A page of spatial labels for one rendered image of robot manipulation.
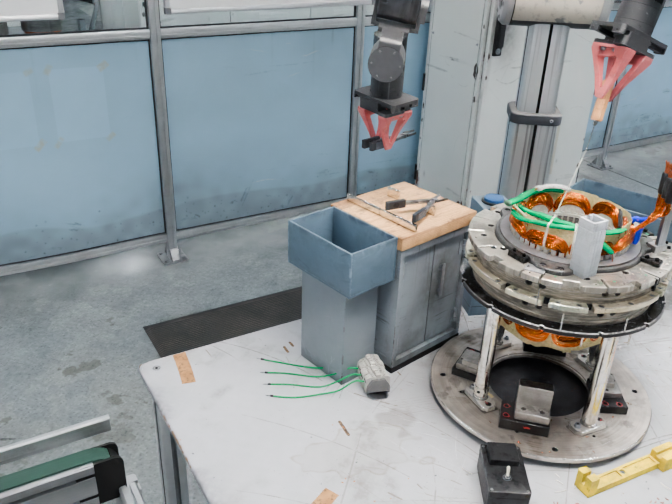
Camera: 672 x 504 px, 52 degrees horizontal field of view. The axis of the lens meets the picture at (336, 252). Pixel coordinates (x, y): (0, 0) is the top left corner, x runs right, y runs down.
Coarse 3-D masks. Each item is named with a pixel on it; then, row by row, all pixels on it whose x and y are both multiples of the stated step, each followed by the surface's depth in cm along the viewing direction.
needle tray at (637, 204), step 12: (588, 180) 146; (588, 192) 147; (600, 192) 145; (612, 192) 144; (624, 192) 142; (636, 192) 141; (624, 204) 143; (636, 204) 141; (648, 204) 140; (648, 228) 131
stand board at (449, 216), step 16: (368, 192) 136; (384, 192) 136; (400, 192) 136; (416, 192) 137; (352, 208) 128; (384, 208) 129; (400, 208) 129; (416, 208) 129; (448, 208) 130; (464, 208) 130; (384, 224) 123; (432, 224) 123; (448, 224) 125; (464, 224) 128; (400, 240) 118; (416, 240) 120
